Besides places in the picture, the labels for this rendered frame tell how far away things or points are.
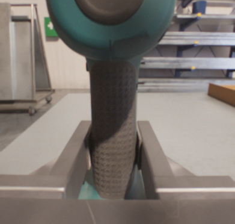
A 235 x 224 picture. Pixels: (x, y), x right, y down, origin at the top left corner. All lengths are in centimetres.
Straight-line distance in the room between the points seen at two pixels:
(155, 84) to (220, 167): 341
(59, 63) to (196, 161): 479
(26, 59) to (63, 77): 234
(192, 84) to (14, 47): 340
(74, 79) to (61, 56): 70
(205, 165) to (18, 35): 279
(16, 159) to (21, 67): 246
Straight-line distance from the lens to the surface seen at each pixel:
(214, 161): 35
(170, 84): 377
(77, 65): 482
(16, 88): 278
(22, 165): 33
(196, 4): 437
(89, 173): 17
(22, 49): 281
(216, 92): 88
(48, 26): 493
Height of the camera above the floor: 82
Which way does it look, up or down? 16 degrees down
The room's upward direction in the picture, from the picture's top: straight up
